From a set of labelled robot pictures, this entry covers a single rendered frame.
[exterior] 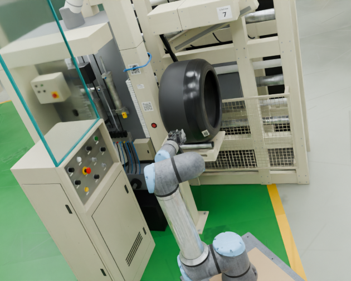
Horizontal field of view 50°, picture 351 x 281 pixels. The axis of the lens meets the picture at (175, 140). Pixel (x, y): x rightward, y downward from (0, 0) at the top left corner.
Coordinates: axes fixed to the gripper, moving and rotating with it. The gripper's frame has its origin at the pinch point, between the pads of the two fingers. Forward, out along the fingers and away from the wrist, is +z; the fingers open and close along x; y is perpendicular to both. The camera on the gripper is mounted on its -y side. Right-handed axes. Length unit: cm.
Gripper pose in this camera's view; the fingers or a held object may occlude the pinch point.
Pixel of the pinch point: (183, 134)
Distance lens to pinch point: 240.0
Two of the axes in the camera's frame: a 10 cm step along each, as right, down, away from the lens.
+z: 3.3, -4.5, 8.3
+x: -9.2, 0.6, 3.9
